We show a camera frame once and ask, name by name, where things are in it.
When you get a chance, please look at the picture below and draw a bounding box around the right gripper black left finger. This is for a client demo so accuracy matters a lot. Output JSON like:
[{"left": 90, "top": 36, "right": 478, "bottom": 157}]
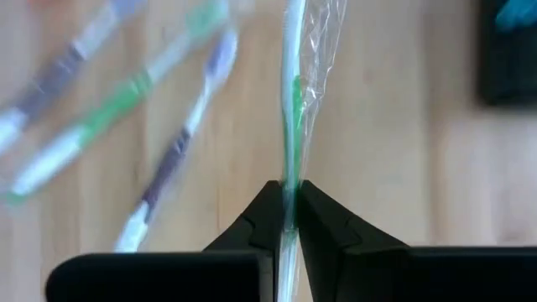
[{"left": 44, "top": 180, "right": 287, "bottom": 302}]

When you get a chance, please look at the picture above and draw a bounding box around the green toothbrush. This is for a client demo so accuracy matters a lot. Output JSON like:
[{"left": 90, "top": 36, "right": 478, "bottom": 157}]
[
  {"left": 274, "top": 0, "right": 349, "bottom": 302},
  {"left": 2, "top": 0, "right": 232, "bottom": 206}
]

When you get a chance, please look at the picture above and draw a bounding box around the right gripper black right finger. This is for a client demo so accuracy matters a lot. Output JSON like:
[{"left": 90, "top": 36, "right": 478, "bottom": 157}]
[{"left": 296, "top": 180, "right": 537, "bottom": 302}]

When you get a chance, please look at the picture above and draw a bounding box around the purple toothbrush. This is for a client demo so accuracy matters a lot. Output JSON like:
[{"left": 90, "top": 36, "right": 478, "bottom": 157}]
[
  {"left": 113, "top": 29, "right": 239, "bottom": 254},
  {"left": 0, "top": 0, "right": 146, "bottom": 154}
]

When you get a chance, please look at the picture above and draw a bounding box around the black wire basket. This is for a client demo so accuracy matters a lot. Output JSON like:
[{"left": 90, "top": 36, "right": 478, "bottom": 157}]
[{"left": 477, "top": 0, "right": 537, "bottom": 108}]

